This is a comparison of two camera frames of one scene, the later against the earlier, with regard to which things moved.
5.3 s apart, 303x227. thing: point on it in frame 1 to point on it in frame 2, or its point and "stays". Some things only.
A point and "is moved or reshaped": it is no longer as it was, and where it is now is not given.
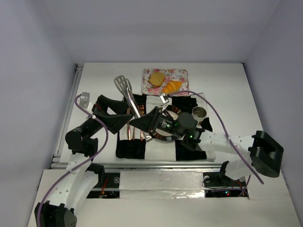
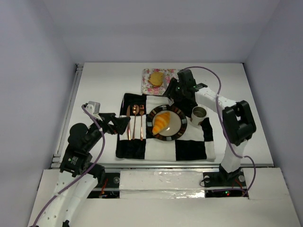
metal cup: (199, 113) stays
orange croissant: (172, 87) is moved or reshaped
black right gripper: (153, 121) to (176, 92)
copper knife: (128, 126) stays
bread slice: (156, 78) stays
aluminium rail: (59, 160) stays
